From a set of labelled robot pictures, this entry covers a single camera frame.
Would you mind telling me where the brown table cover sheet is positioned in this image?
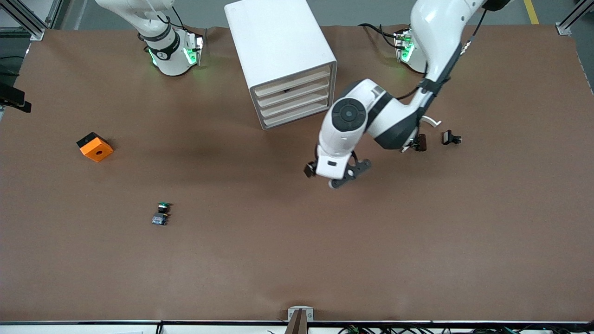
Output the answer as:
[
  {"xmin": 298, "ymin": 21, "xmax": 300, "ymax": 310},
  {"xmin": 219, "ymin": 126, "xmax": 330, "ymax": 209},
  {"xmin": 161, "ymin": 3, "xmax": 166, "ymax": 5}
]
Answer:
[{"xmin": 0, "ymin": 24, "xmax": 594, "ymax": 323}]

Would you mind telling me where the green push button switch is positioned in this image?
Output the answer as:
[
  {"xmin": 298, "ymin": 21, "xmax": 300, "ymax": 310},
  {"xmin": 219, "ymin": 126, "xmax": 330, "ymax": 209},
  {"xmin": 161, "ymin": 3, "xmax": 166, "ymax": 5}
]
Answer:
[{"xmin": 152, "ymin": 202, "xmax": 171, "ymax": 226}]

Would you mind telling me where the cable bundle below table edge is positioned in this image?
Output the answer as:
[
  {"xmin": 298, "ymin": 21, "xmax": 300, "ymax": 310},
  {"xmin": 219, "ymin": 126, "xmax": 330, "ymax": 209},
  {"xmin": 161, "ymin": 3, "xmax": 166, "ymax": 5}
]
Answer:
[{"xmin": 336, "ymin": 325, "xmax": 594, "ymax": 334}]

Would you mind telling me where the cream plastic drawer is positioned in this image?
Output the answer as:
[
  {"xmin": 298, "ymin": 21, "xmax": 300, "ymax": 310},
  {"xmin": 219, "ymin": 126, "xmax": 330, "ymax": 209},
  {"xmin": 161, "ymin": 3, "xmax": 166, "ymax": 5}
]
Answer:
[
  {"xmin": 262, "ymin": 97, "xmax": 334, "ymax": 129},
  {"xmin": 259, "ymin": 87, "xmax": 333, "ymax": 118},
  {"xmin": 256, "ymin": 77, "xmax": 332, "ymax": 109},
  {"xmin": 253, "ymin": 66, "xmax": 332, "ymax": 99}
]

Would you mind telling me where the black right arm base cable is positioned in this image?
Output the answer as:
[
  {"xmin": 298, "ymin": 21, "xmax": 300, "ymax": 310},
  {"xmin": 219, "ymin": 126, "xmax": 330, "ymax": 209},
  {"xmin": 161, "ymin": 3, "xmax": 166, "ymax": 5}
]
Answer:
[{"xmin": 155, "ymin": 6, "xmax": 207, "ymax": 51}]

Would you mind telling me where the white table edge rail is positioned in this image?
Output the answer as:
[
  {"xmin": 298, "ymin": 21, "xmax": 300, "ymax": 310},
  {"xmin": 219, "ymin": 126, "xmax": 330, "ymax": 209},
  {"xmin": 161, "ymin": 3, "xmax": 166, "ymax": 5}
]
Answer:
[{"xmin": 0, "ymin": 320, "xmax": 594, "ymax": 334}]

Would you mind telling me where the white curved plastic ring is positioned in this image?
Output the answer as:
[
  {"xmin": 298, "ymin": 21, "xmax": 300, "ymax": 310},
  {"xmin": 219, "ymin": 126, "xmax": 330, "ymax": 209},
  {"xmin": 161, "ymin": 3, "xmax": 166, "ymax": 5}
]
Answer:
[{"xmin": 401, "ymin": 116, "xmax": 442, "ymax": 154}]

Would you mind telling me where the white drawer cabinet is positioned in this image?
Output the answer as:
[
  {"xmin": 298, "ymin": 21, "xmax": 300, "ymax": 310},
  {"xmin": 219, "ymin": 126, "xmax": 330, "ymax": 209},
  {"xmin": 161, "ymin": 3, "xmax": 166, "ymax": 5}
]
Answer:
[{"xmin": 225, "ymin": 0, "xmax": 338, "ymax": 130}]

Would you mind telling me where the black arm base cable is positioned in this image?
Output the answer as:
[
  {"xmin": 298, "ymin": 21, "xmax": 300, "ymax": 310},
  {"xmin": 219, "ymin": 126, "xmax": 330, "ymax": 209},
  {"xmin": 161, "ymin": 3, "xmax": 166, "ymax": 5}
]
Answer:
[
  {"xmin": 358, "ymin": 22, "xmax": 409, "ymax": 49},
  {"xmin": 155, "ymin": 6, "xmax": 207, "ymax": 51}
]

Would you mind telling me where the orange box with hole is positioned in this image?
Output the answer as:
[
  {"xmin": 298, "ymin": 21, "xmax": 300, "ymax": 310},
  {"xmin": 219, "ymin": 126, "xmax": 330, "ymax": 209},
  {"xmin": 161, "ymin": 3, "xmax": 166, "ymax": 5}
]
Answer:
[{"xmin": 77, "ymin": 132, "xmax": 114, "ymax": 163}]

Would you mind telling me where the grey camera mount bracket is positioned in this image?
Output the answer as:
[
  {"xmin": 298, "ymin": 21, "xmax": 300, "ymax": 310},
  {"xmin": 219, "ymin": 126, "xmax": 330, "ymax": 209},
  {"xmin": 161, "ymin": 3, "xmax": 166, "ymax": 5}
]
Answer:
[{"xmin": 284, "ymin": 306, "xmax": 314, "ymax": 334}]

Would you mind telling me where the aluminium frame post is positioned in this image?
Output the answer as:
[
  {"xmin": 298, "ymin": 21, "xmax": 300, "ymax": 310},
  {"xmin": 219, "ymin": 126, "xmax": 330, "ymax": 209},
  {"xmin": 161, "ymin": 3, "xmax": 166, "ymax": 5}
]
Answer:
[
  {"xmin": 0, "ymin": 0, "xmax": 47, "ymax": 41},
  {"xmin": 555, "ymin": 0, "xmax": 594, "ymax": 37}
]

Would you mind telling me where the black left arm base cable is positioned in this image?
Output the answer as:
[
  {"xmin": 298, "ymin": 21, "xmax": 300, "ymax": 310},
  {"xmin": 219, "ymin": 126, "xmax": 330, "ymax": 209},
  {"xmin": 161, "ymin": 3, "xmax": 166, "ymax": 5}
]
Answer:
[{"xmin": 358, "ymin": 22, "xmax": 409, "ymax": 49}]

